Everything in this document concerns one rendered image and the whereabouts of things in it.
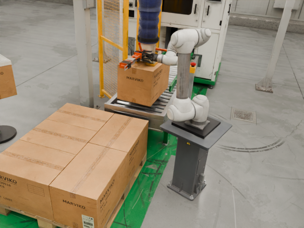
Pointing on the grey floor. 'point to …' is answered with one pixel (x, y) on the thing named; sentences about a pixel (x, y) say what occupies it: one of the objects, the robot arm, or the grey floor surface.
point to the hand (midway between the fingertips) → (138, 54)
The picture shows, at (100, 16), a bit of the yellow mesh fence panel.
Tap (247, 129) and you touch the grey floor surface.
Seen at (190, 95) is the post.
